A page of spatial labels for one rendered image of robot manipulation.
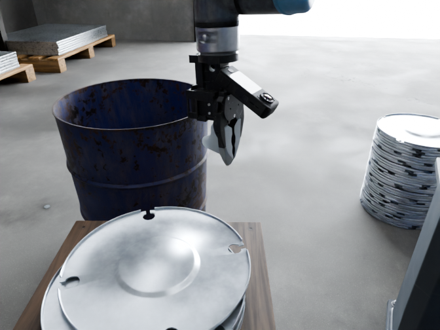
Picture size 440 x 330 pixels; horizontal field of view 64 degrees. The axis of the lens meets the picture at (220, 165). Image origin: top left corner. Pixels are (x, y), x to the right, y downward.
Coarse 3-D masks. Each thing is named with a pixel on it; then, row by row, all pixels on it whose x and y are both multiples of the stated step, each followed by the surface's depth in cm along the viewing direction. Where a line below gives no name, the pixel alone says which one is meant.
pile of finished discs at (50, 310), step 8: (56, 272) 54; (56, 280) 54; (72, 280) 54; (48, 288) 52; (56, 288) 52; (48, 296) 51; (56, 296) 51; (48, 304) 50; (56, 304) 50; (240, 304) 50; (48, 312) 49; (56, 312) 49; (232, 312) 49; (240, 312) 48; (48, 320) 48; (56, 320) 48; (64, 320) 48; (232, 320) 48; (240, 320) 49; (48, 328) 47; (56, 328) 47; (64, 328) 47; (72, 328) 47; (216, 328) 49; (224, 328) 47; (232, 328) 46; (240, 328) 50
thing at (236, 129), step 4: (232, 120) 67; (236, 120) 67; (240, 120) 68; (228, 124) 67; (232, 124) 67; (236, 124) 67; (240, 124) 68; (232, 128) 67; (236, 128) 67; (232, 132) 67; (236, 132) 68; (232, 136) 68; (236, 136) 68; (232, 140) 68; (236, 140) 68; (232, 144) 68; (236, 144) 69; (232, 148) 69; (236, 148) 69; (232, 152) 69; (236, 152) 69; (232, 160) 70
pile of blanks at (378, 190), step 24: (384, 144) 118; (408, 144) 113; (384, 168) 122; (408, 168) 114; (432, 168) 111; (384, 192) 123; (408, 192) 118; (432, 192) 116; (384, 216) 126; (408, 216) 121
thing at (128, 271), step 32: (128, 224) 64; (160, 224) 64; (192, 224) 64; (224, 224) 64; (96, 256) 57; (128, 256) 56; (160, 256) 56; (192, 256) 56; (224, 256) 57; (64, 288) 51; (96, 288) 51; (128, 288) 51; (160, 288) 51; (192, 288) 51; (224, 288) 51; (96, 320) 47; (128, 320) 47; (160, 320) 47; (192, 320) 47; (224, 320) 47
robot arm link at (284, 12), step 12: (240, 0) 53; (252, 0) 52; (264, 0) 52; (276, 0) 51; (288, 0) 50; (300, 0) 50; (312, 0) 52; (240, 12) 55; (252, 12) 55; (264, 12) 54; (276, 12) 53; (288, 12) 53; (300, 12) 52
